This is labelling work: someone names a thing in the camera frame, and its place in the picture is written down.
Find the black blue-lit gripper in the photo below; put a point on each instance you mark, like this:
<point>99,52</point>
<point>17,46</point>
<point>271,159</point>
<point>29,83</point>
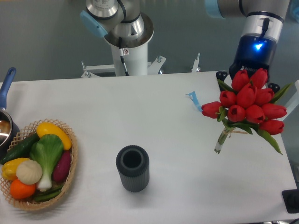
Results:
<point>252,53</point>

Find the red tulip bouquet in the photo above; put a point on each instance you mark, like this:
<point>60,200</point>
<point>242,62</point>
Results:
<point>249,105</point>

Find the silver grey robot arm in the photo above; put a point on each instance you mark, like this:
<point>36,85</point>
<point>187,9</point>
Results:
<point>127,30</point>

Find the blue ribbon tape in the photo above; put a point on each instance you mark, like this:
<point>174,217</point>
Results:
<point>194,99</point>

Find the black device at edge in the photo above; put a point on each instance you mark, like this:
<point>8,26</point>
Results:
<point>291,200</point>

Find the dark grey ribbed vase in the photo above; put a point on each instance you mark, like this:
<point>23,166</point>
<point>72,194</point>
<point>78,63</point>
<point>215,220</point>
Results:
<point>133,165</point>

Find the purple sweet potato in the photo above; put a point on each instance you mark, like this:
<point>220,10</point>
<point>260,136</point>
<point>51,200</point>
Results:
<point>62,168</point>

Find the green bok choy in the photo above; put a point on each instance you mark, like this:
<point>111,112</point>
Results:
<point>47,152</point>

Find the woven wicker basket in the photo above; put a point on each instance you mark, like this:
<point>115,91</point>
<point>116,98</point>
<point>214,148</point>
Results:
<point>29,204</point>

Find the green cucumber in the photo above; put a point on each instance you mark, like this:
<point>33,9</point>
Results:
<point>20,150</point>

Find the cream garlic bulb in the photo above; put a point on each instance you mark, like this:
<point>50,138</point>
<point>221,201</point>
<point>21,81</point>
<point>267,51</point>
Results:
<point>29,172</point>

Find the green bean pods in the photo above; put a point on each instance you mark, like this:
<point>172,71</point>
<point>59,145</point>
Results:
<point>48,195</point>

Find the orange fruit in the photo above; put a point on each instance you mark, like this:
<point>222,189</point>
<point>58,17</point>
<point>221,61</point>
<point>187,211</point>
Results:
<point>19,190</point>

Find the yellow bell pepper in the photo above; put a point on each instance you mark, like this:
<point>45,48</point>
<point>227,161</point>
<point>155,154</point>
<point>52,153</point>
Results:
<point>10,167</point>

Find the white frame bar right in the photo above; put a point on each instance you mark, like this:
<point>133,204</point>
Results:
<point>293,102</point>

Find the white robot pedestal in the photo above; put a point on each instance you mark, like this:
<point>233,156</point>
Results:
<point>127,62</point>

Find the blue handled saucepan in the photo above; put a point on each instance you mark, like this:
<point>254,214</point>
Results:
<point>8,129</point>

